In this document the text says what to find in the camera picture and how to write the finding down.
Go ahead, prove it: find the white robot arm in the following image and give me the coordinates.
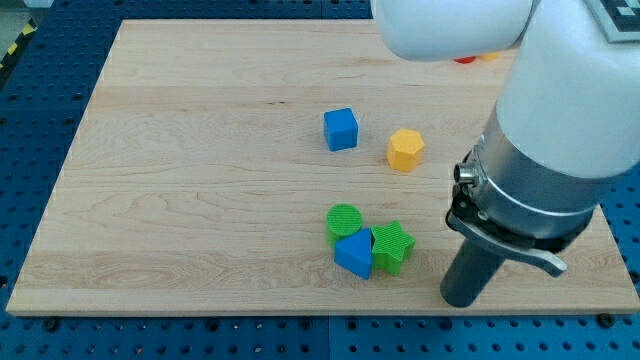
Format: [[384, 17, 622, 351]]
[[371, 0, 639, 280]]

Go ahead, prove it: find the blue triangle block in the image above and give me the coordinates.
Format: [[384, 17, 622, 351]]
[[334, 228, 373, 280]]

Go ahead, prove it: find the green cylinder block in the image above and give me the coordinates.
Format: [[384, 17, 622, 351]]
[[326, 203, 363, 247]]

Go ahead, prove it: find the blue cube block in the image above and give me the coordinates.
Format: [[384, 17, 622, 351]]
[[324, 108, 359, 151]]

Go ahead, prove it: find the yellow hexagon block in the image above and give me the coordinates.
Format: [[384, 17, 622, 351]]
[[386, 128, 425, 172]]

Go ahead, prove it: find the green star block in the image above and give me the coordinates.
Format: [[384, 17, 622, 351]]
[[371, 220, 416, 276]]

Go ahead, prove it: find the wooden board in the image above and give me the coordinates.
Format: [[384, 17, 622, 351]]
[[5, 18, 640, 318]]

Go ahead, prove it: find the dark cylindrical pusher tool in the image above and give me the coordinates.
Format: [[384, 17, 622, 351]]
[[440, 239, 505, 307]]

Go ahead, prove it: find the small yellow block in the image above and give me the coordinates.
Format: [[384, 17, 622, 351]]
[[480, 52, 500, 62]]

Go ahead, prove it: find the black yellow hazard tape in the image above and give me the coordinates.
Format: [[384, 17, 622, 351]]
[[1, 18, 38, 72]]

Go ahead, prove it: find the fiducial marker tag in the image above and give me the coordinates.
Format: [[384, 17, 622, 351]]
[[585, 0, 639, 43]]

